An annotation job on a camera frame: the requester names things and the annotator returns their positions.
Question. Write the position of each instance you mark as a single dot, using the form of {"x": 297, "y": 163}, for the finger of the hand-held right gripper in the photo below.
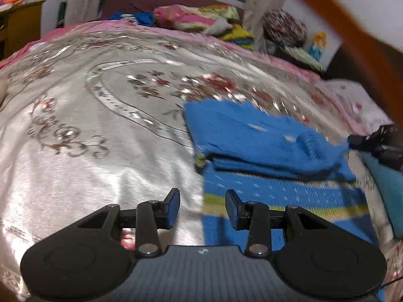
{"x": 360, "y": 141}

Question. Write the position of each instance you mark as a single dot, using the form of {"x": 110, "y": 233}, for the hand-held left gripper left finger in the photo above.
{"x": 172, "y": 209}

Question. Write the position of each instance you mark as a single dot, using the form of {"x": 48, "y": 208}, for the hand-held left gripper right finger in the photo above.
{"x": 231, "y": 210}

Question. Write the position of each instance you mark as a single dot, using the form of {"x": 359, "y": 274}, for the blue knit sweater yellow stripes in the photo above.
{"x": 252, "y": 132}

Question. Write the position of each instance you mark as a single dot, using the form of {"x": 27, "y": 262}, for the white floral pillow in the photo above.
{"x": 359, "y": 100}

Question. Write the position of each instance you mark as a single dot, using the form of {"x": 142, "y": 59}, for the teal knit garment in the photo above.
{"x": 393, "y": 195}

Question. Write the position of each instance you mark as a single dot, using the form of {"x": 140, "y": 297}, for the silver floral satin bedspread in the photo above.
{"x": 94, "y": 179}

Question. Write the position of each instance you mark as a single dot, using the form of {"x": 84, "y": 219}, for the pink bed sheet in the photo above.
{"x": 299, "y": 69}

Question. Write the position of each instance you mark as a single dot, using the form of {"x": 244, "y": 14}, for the light green folded cloth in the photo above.
{"x": 302, "y": 56}

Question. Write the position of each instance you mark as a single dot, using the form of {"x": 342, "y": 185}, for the flower picture poster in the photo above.
{"x": 318, "y": 45}

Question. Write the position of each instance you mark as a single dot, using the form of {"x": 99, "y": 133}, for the brown floral cloth bundle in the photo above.
{"x": 283, "y": 28}

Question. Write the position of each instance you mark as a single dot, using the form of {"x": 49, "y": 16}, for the yellow folded cloth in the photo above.
{"x": 239, "y": 36}

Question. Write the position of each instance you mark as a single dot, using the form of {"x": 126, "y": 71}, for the pale patterned curtain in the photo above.
{"x": 261, "y": 12}

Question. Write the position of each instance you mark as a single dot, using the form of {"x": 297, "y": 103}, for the white plush toy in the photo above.
{"x": 220, "y": 25}

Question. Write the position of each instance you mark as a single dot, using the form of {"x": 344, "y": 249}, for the pink floral folded quilt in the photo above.
{"x": 185, "y": 17}

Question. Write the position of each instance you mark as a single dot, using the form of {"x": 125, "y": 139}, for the blue crumpled cloth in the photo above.
{"x": 132, "y": 19}

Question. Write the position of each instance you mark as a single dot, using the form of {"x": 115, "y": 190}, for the beige curtain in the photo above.
{"x": 83, "y": 0}

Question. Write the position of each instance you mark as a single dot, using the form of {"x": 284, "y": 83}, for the wooden cabinet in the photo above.
{"x": 22, "y": 28}

